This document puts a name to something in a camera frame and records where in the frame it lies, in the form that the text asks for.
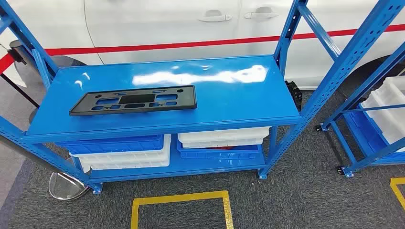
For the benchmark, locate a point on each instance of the black plastic mounting plate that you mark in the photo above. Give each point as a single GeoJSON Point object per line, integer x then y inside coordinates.
{"type": "Point", "coordinates": [188, 99]}

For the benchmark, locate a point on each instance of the blue metal shelf rack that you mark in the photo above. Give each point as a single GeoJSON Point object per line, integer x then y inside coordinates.
{"type": "Point", "coordinates": [221, 94]}

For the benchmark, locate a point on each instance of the white plastic crate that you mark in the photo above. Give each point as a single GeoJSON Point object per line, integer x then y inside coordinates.
{"type": "Point", "coordinates": [126, 166]}
{"type": "Point", "coordinates": [389, 120]}
{"type": "Point", "coordinates": [221, 144]}
{"type": "Point", "coordinates": [221, 134]}
{"type": "Point", "coordinates": [126, 156]}
{"type": "Point", "coordinates": [397, 87]}

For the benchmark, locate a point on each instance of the red flat item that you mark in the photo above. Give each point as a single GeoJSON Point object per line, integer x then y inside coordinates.
{"type": "Point", "coordinates": [225, 147]}

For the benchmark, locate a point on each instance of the blue plastic crate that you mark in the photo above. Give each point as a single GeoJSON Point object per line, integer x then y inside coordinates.
{"type": "Point", "coordinates": [218, 154]}
{"type": "Point", "coordinates": [110, 146]}
{"type": "Point", "coordinates": [364, 132]}

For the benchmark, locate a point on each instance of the red barrier belt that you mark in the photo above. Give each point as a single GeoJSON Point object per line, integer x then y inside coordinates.
{"type": "Point", "coordinates": [4, 63]}
{"type": "Point", "coordinates": [189, 43]}

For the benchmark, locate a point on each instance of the black ribbed object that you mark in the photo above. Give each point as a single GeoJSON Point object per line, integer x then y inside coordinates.
{"type": "Point", "coordinates": [294, 93]}

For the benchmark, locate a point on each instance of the white car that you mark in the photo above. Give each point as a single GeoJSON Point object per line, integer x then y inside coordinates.
{"type": "Point", "coordinates": [158, 25]}

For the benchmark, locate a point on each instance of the blue wheeled rack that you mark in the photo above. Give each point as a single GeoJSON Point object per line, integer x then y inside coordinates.
{"type": "Point", "coordinates": [342, 148]}

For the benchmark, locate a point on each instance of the chrome stanchion post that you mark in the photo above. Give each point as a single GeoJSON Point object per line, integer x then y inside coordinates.
{"type": "Point", "coordinates": [66, 188]}

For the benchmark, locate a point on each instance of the black-headed belt post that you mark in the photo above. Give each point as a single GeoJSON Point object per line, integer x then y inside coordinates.
{"type": "Point", "coordinates": [17, 50]}

